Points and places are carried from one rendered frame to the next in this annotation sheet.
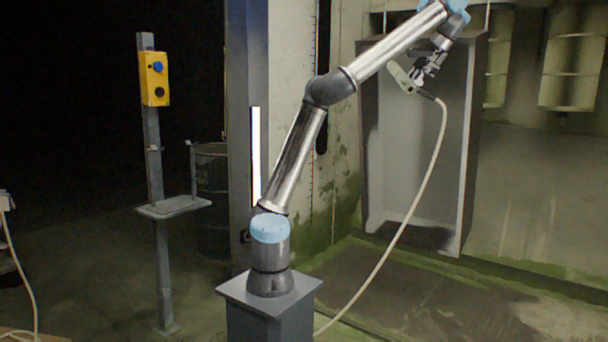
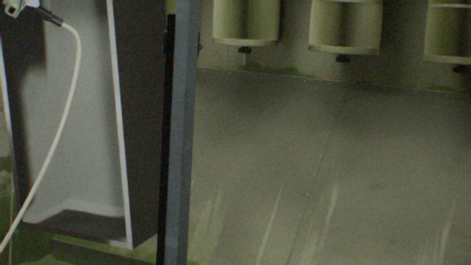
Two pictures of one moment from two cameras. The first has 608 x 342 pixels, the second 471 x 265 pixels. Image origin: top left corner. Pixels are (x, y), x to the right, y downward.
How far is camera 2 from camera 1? 2.11 m
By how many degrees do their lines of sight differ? 7
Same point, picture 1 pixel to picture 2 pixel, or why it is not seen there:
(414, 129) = (96, 71)
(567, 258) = not seen: outside the picture
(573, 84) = (337, 14)
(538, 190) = (319, 175)
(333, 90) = not seen: outside the picture
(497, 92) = (257, 23)
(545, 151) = (338, 116)
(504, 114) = (291, 59)
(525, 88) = not seen: hidden behind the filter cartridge
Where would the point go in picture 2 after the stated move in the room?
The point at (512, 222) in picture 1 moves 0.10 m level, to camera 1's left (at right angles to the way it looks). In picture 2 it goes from (278, 223) to (257, 222)
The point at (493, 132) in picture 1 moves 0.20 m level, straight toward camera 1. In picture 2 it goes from (277, 87) to (263, 90)
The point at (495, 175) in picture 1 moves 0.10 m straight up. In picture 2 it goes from (268, 153) to (269, 133)
